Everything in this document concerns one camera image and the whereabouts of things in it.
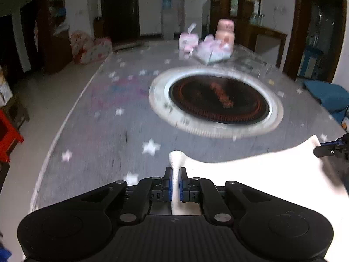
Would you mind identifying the cream white sweatshirt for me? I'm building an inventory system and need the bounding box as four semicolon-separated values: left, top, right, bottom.
169;135;348;261

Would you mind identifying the blue sofa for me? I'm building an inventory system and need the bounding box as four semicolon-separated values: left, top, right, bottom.
303;80;348;124

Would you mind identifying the round black induction cooktop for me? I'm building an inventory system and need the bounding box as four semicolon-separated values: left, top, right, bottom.
149;66;284;139

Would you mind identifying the pink tissue pack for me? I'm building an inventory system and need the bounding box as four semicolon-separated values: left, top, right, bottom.
192;35;233;65

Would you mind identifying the dark wooden side table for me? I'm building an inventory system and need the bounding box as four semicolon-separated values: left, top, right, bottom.
244;24;287;68

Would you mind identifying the small pink tissue box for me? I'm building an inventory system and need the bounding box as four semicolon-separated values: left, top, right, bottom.
179;23;199;55

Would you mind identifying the pink thermos bottle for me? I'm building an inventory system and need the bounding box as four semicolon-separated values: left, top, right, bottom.
215;19;235;52

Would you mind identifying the red white play tent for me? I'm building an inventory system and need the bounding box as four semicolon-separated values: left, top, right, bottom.
70;30;113;64

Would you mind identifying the red plastic stool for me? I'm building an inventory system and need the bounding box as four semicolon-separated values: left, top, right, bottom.
0;109;24;163

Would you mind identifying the dark wooden cabinet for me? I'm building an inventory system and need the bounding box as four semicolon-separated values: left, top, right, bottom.
209;0;261;47

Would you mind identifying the water dispenser with blue bottle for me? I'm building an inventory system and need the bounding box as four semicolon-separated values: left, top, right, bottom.
161;0;175;40

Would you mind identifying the white refrigerator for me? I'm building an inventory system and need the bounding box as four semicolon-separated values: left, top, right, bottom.
183;0;204;38

